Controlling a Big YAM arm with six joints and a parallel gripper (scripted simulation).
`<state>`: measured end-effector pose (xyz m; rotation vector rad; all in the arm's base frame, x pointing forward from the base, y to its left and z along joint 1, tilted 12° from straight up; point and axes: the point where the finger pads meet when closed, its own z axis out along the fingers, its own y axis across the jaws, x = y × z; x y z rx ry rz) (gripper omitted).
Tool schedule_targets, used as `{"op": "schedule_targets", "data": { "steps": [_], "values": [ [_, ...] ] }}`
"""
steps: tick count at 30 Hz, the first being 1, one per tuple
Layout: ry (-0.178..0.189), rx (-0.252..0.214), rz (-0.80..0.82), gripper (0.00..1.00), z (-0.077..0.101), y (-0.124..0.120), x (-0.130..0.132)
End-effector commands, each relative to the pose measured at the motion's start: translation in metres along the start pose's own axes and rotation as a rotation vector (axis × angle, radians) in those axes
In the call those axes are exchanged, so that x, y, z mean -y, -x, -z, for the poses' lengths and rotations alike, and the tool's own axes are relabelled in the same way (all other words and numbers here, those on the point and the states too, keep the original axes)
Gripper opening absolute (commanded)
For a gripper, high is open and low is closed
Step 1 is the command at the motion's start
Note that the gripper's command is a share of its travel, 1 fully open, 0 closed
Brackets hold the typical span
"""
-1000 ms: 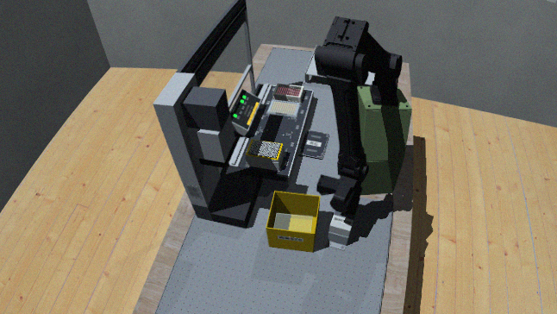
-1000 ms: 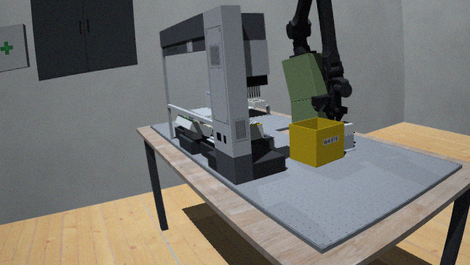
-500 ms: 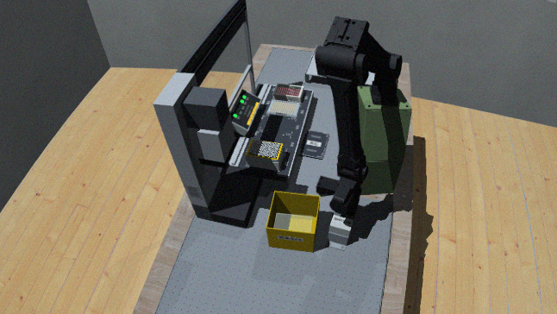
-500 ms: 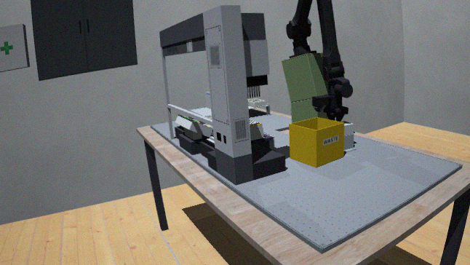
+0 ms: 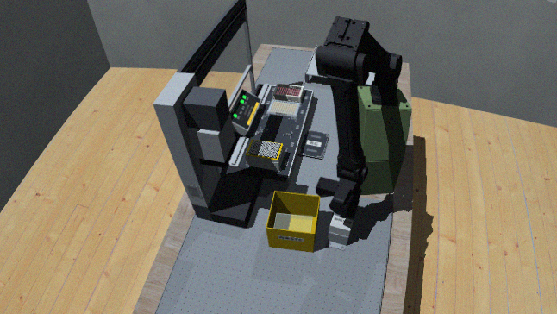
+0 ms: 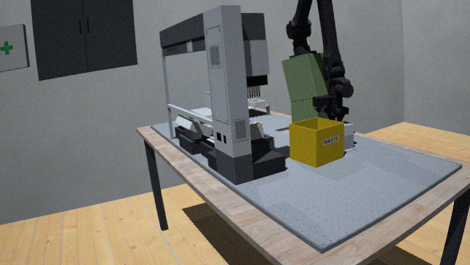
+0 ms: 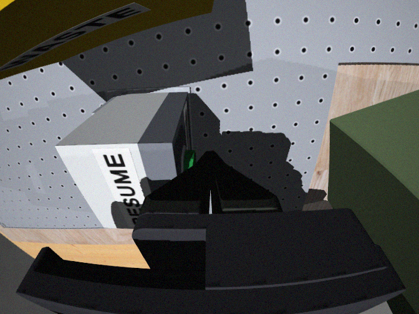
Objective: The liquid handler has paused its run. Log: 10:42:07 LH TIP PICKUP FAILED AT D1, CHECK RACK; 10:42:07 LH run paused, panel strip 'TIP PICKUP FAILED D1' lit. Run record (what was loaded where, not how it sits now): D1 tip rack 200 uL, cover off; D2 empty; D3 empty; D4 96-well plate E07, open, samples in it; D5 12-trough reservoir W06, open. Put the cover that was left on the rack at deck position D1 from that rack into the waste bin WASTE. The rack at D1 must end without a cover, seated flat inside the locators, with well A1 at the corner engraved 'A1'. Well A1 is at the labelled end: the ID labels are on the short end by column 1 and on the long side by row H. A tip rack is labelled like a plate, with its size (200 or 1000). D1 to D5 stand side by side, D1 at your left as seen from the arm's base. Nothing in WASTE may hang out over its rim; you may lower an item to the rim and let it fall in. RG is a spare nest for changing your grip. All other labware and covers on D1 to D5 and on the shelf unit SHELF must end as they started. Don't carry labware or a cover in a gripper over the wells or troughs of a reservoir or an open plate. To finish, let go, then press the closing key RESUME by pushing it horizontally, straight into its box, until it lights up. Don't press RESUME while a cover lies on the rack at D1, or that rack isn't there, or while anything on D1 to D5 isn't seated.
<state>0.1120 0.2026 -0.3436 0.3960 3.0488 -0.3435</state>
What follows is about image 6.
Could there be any yellow open-top bin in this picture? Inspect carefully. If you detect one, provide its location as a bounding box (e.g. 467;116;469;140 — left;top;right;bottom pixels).
289;117;344;167

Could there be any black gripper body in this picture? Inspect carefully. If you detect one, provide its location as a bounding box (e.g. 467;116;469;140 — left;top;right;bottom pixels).
324;97;349;115

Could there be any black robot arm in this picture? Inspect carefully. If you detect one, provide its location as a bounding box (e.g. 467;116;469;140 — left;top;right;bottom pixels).
286;0;354;112

